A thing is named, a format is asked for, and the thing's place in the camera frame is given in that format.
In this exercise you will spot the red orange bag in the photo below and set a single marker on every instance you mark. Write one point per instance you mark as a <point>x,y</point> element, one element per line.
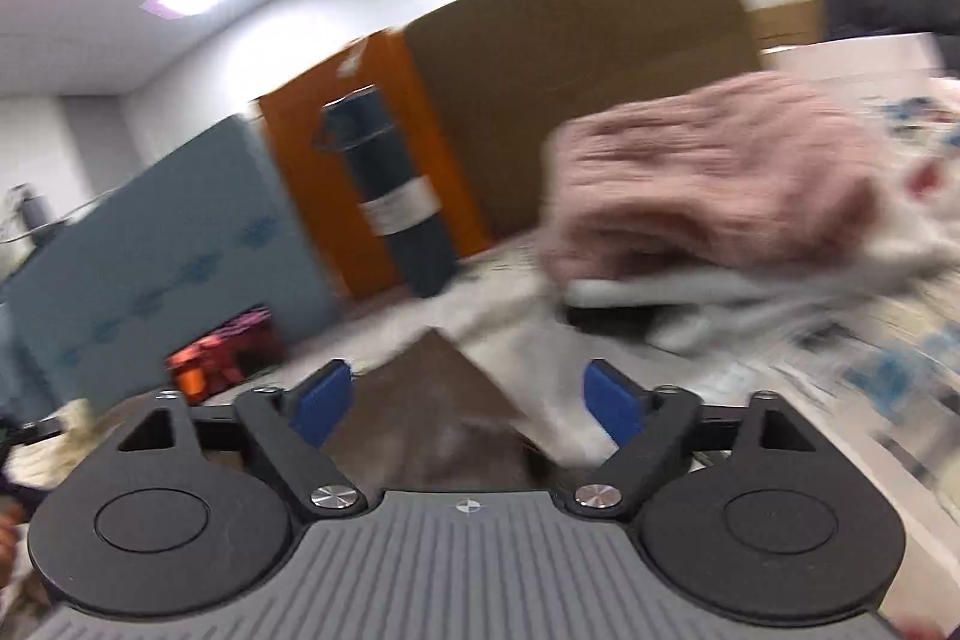
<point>225,347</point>

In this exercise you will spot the large brown cardboard box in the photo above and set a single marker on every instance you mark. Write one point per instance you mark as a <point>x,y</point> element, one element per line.
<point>570,85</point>

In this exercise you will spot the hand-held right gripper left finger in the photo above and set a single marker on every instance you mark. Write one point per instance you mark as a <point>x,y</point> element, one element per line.
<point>321,401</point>

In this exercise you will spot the brown cloth garment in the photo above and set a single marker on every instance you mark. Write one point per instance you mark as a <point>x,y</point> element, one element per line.
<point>439,411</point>

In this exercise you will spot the grey chair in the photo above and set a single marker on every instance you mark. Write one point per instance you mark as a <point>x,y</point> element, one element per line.
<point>885,6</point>

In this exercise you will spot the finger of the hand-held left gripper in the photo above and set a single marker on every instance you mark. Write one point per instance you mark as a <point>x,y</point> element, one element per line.
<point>16,460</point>

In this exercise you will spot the blue grey patterned box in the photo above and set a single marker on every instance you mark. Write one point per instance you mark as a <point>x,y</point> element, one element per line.
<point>165,250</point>

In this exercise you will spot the pink knitted sweater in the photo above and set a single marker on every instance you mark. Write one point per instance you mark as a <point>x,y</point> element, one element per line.
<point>705,183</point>

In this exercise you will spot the dark blue cylinder roll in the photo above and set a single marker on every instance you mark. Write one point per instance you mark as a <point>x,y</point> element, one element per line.
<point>394,190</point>

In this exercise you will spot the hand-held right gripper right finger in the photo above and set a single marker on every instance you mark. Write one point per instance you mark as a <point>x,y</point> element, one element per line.
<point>613,401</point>

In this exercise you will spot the cream knitted cloth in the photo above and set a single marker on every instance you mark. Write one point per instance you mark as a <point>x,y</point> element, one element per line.
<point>56,441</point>

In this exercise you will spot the white grey folded garment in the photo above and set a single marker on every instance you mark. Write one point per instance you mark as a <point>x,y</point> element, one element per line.
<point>757,299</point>

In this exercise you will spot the orange cardboard box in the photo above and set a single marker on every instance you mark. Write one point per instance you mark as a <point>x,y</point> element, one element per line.
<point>315,160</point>

